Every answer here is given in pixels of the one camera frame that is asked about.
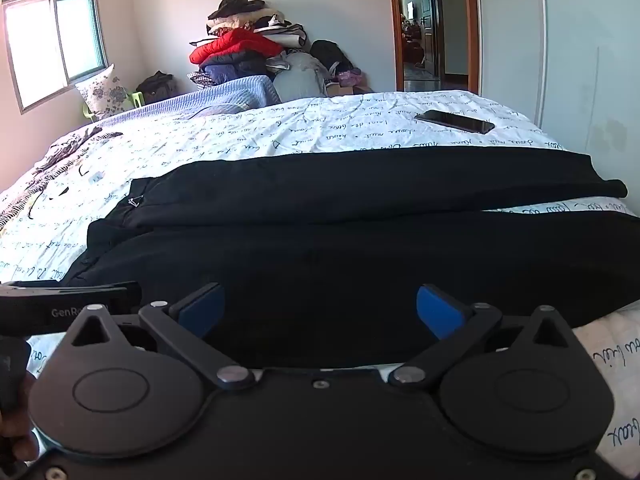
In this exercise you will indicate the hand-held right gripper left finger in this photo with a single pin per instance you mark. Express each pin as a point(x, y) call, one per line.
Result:
point(200, 312)

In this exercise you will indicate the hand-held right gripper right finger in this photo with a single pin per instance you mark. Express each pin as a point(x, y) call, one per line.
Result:
point(440, 315)

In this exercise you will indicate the black pants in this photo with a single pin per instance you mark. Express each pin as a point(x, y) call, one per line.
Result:
point(320, 260)

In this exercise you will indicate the person's left hand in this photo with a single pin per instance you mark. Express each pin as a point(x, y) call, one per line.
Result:
point(17, 437)

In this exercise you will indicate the zebra-striped cloth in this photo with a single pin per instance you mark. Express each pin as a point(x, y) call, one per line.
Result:
point(60, 152)

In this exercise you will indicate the black smartphone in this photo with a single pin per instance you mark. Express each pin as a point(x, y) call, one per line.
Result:
point(455, 121)

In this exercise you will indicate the white script-printed bed sheet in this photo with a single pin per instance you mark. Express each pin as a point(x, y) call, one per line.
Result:
point(300, 130)

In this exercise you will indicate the blue textured blanket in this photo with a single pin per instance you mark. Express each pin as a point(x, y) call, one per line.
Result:
point(235, 92)

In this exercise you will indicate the floral pillow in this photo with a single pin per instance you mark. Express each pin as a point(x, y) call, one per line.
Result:
point(102, 92)

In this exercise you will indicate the green plastic stool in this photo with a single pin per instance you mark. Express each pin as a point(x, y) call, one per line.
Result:
point(136, 97)

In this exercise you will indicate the black bag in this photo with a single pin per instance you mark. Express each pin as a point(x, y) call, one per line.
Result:
point(157, 85)

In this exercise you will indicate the pile of folded clothes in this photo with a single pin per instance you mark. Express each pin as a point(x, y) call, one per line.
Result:
point(240, 67)

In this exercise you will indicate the purple plastic bag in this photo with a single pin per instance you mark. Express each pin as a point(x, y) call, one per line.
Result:
point(350, 77)

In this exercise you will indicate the grey fabric bag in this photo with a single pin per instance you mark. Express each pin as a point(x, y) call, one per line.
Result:
point(300, 77)

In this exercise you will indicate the sliding window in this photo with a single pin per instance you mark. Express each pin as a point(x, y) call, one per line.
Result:
point(50, 45)

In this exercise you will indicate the red puffer jacket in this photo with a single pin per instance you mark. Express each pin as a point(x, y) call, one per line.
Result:
point(235, 45)

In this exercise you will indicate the dark cloth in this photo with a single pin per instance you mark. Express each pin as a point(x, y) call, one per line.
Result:
point(327, 55)

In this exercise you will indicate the white wardrobe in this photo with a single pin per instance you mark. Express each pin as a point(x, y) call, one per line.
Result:
point(575, 50)

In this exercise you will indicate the black hat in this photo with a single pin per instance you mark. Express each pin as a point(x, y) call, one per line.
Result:
point(237, 2)

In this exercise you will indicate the brown wooden door frame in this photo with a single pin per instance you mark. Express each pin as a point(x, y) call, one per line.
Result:
point(397, 25)

